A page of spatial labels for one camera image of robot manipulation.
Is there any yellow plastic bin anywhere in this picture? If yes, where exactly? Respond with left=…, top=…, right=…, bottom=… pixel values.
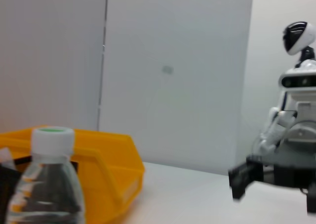
left=0, top=127, right=146, bottom=224

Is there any silver depth camera bar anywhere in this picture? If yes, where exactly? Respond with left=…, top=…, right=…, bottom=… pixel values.
left=279, top=71, right=316, bottom=89

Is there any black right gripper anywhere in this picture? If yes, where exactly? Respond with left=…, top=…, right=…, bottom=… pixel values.
left=228, top=154, right=316, bottom=214

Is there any white robot head and torso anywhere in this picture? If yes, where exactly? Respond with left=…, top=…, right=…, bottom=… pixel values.
left=278, top=22, right=316, bottom=116

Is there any clear green-label water bottle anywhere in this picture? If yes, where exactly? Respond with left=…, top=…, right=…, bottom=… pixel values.
left=6, top=126, right=86, bottom=224

